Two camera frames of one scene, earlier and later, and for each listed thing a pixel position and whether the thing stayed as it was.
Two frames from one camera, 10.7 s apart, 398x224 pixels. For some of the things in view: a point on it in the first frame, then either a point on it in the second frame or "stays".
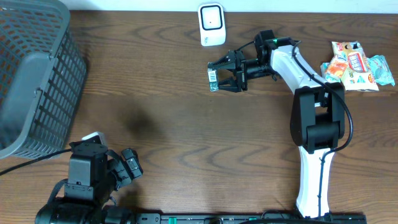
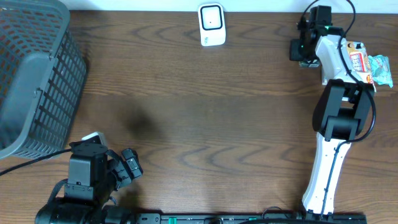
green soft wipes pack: (380, 70) stays
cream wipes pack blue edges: (357, 75) stays
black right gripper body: (241, 70) -> (299, 48)
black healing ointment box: (213, 79) -> (313, 63)
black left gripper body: (131, 165) stays
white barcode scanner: (212, 24) stays
